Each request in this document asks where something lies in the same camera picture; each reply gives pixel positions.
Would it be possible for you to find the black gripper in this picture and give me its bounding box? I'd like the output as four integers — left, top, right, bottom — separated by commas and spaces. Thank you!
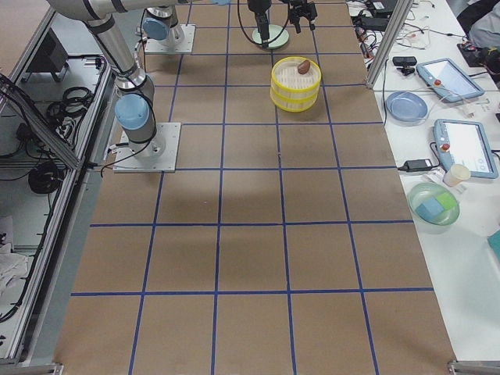
288, 0, 317, 34
247, 0, 271, 48

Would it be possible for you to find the brown steamed bun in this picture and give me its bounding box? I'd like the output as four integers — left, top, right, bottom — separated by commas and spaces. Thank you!
297, 59, 311, 75

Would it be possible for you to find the yellow steamer basket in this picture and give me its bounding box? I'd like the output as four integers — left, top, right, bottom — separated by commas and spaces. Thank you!
271, 56, 322, 98
270, 88, 318, 113

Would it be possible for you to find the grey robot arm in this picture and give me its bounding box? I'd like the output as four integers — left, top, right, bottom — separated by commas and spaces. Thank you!
48, 1, 184, 158
140, 0, 271, 50

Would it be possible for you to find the light green plate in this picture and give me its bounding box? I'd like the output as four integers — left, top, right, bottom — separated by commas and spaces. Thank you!
252, 24, 289, 49

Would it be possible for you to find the black webcam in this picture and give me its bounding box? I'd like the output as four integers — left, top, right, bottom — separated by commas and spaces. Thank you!
392, 56, 417, 77

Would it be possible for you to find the upper teach pendant tablet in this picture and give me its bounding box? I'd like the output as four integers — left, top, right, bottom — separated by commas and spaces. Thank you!
416, 58, 484, 102

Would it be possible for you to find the teach pendant tablet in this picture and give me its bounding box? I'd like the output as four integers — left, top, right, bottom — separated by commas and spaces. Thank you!
433, 119, 498, 179
416, 58, 484, 102

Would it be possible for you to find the black power adapter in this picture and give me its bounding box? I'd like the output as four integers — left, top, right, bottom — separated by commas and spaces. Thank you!
398, 159, 440, 173

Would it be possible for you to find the lower teach pendant tablet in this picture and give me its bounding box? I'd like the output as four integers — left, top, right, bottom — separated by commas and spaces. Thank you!
433, 119, 498, 179

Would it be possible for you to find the paper cup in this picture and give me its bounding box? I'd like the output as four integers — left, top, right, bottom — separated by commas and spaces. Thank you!
443, 164, 471, 188

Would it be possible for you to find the blue sponge block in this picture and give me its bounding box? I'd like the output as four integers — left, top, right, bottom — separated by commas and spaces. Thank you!
415, 197, 444, 223

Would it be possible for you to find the green glass bowl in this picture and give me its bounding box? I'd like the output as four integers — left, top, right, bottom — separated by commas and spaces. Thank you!
408, 183, 460, 226

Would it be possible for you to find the green sponge block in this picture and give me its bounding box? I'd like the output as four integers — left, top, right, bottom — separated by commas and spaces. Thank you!
434, 191, 458, 211

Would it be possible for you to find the crumpled white cloth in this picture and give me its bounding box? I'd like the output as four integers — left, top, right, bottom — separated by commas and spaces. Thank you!
0, 216, 29, 302

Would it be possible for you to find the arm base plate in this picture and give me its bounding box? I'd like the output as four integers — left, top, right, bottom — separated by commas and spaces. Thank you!
145, 24, 196, 55
112, 123, 181, 173

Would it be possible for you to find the aluminium frame post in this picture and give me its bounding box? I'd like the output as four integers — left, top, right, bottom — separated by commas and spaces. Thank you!
366, 0, 413, 89

